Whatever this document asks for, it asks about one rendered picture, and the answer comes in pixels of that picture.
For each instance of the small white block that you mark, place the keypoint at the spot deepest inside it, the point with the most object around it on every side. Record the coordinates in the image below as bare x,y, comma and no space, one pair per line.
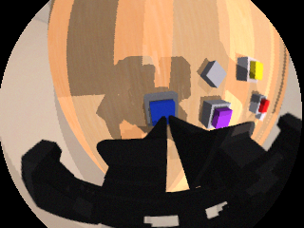
260,116

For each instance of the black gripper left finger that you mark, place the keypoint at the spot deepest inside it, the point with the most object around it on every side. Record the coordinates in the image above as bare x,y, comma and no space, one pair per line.
148,151

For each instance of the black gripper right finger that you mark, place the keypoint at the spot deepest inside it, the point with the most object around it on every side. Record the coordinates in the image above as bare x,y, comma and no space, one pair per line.
197,146

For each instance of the grey block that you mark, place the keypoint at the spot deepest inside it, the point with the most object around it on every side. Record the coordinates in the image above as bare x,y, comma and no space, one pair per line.
213,74

